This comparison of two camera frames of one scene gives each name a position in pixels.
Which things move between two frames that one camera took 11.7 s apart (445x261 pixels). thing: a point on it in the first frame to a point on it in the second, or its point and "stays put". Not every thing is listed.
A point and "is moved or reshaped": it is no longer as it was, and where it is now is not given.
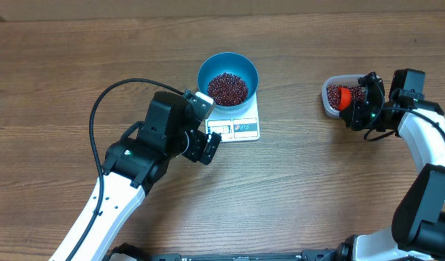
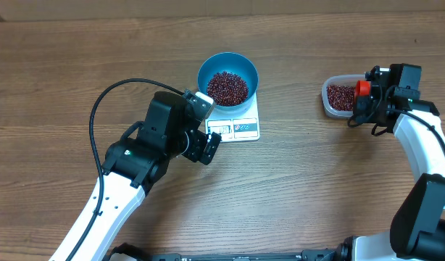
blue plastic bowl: (230, 80) stays put
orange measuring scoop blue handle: (343, 98) is moved or reshaped
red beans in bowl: (227, 90) stays put
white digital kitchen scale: (238, 125) stays put
